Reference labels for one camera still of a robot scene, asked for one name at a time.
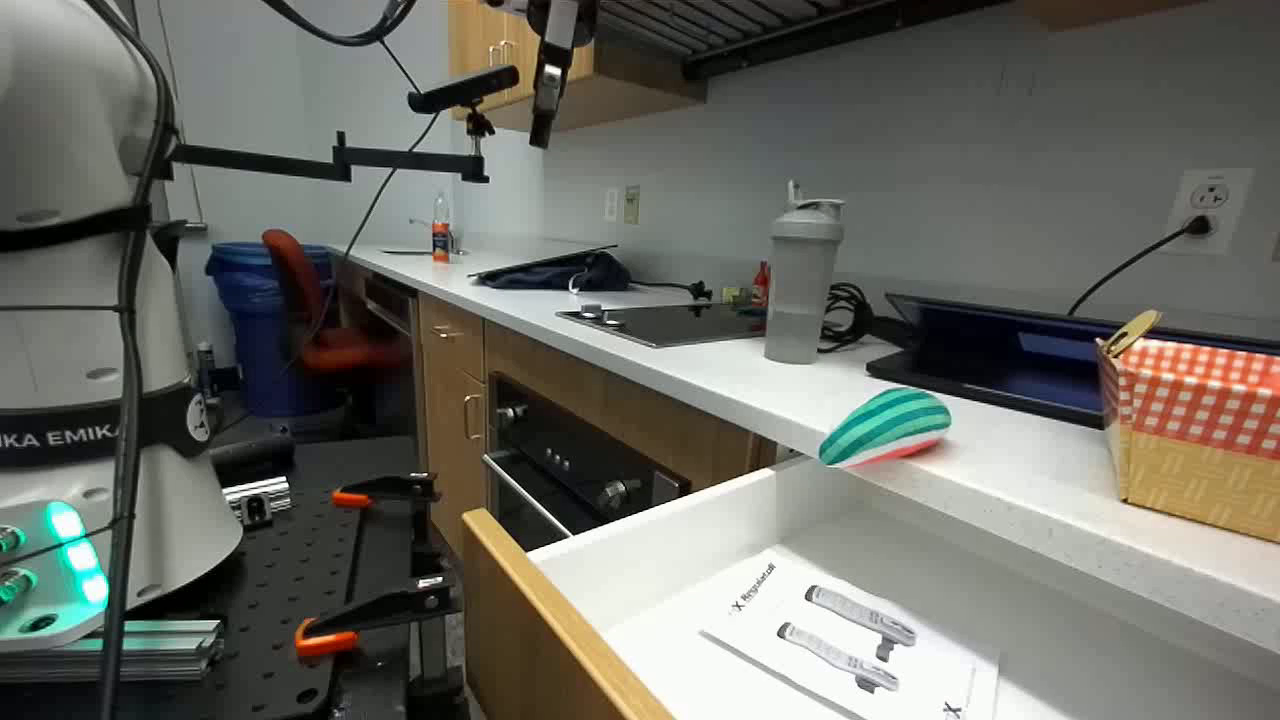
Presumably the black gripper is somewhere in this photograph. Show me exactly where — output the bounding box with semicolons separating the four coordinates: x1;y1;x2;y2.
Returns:
526;0;604;152

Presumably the watermelon slice plush toy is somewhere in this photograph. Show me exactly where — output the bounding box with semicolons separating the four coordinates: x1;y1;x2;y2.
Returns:
816;385;957;470

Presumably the white open drawer wooden front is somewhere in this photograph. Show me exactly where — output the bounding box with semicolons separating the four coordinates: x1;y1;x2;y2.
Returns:
456;454;1280;720

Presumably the black bag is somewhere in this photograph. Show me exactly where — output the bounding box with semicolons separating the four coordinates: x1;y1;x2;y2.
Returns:
467;244;640;296

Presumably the small red bottle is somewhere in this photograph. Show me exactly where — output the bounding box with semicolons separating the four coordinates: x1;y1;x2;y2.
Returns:
428;196;456;264

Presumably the steel counter sink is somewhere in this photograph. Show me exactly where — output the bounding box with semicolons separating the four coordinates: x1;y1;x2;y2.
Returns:
555;296;773;352

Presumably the grey shaker bottle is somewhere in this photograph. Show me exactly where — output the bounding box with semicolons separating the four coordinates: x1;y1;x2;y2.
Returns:
762;190;847;366

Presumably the wooden base cabinet door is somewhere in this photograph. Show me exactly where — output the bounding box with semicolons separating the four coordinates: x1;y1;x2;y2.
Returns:
414;290;494;552

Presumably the red office chair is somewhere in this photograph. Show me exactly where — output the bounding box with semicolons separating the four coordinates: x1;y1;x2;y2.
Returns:
258;225;408;403

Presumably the black built-in oven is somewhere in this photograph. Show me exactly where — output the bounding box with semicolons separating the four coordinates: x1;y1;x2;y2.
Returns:
479;370;698;552

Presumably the blue trash bin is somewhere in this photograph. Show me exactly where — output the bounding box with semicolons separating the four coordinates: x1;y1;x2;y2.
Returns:
205;236;346;420

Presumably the wicker basket red checkered cloth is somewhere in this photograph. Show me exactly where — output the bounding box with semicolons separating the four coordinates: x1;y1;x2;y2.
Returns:
1094;304;1280;549

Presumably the wooden wall cabinet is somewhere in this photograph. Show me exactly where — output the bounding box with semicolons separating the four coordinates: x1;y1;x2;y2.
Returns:
445;0;712;140

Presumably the black camera on mount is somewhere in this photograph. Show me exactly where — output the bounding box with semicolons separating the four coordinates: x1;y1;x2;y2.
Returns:
403;60;526;145

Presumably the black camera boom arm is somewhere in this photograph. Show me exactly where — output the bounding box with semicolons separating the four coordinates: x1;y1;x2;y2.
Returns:
165;129;494;187

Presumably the orange handled black clamp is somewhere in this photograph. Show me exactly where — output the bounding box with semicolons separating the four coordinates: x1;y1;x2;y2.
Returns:
287;573;456;672
326;469;439;520

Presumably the silver metal bracket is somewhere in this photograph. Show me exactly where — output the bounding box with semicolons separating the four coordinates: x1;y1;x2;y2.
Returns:
222;470;298;532

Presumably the black power cord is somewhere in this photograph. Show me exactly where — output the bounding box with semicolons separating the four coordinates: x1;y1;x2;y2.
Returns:
1066;210;1215;320

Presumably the white wall power outlet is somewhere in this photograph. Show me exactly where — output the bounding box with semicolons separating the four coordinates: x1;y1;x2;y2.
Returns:
1168;162;1262;258

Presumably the aluminium extrusion rail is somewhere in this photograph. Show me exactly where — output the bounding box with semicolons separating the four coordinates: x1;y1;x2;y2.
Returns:
0;617;227;687

